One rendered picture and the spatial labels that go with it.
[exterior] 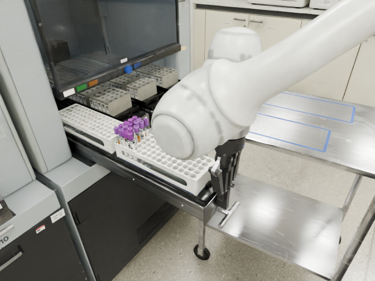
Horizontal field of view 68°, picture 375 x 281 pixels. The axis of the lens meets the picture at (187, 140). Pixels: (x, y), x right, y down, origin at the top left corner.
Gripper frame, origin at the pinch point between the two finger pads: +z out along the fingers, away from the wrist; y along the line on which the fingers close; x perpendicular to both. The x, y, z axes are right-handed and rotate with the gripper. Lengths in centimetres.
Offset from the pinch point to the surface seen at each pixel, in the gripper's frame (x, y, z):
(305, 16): -48, -233, -4
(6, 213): -46, 35, 4
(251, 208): -7, -47, 52
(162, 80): -54, -40, -7
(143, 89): -53, -28, -7
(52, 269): -46, 31, 35
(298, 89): -38, -229, 63
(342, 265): 34, -30, 40
